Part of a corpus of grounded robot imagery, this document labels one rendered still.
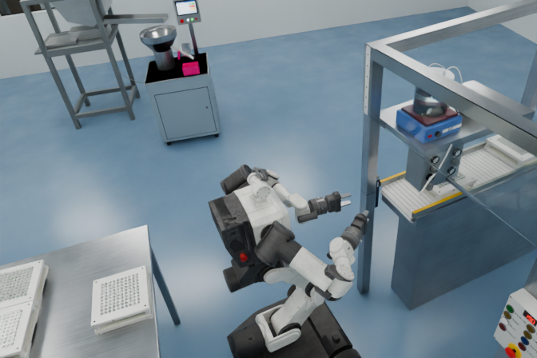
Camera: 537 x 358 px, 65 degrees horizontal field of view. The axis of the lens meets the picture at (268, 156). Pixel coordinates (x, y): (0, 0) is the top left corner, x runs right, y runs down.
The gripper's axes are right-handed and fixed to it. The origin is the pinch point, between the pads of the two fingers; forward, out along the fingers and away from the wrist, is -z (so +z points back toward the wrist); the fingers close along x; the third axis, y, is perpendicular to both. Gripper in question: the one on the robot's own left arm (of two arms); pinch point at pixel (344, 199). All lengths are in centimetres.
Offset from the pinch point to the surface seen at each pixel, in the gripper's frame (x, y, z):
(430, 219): 12.9, 15.6, -39.9
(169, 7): 32, -512, 67
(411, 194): 7.3, 1.2, -37.2
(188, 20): -18, -275, 50
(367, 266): 73, -10, -20
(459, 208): 14, 13, -58
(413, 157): -29.0, 14.2, -26.5
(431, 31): -73, -15, -47
